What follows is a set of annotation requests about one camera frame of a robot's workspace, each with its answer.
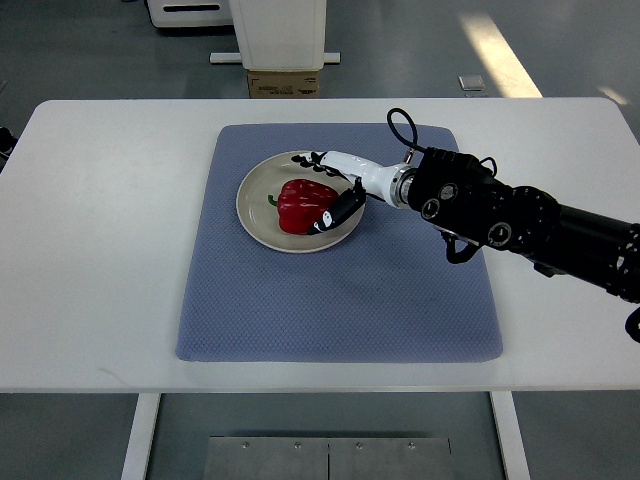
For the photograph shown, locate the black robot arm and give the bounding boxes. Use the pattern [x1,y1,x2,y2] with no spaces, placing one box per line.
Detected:
[399,136,639,303]

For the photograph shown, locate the black object at left edge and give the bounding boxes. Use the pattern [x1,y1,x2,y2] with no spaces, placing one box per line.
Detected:
[0,126,17,171]

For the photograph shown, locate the white table frame legs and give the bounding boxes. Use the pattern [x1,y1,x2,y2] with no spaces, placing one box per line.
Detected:
[121,391,531,479]

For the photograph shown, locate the cream round plate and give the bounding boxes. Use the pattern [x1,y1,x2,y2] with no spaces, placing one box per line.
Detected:
[236,151,365,253]

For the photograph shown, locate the red bell pepper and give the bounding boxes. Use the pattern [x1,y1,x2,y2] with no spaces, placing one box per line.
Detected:
[267,179,339,235]

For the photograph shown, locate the white pedestal stand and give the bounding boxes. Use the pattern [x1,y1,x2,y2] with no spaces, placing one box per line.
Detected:
[209,0,341,72]

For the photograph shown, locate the grey floor outlet plate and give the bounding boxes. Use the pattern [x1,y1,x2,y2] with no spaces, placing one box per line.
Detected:
[458,75,486,92]

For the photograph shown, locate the white cabinet with slot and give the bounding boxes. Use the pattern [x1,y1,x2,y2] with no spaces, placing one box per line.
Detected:
[145,0,233,28]

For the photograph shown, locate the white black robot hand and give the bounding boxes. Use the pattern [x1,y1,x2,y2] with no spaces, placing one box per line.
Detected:
[291,148,417,235]

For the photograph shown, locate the cardboard box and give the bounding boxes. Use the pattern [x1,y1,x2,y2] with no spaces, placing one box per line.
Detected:
[247,71,320,99]

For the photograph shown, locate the blue woven table mat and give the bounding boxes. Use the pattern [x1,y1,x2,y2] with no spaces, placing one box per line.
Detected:
[176,122,503,363]

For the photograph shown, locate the metal floor plate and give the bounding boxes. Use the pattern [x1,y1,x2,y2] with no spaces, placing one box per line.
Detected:
[204,436,455,479]

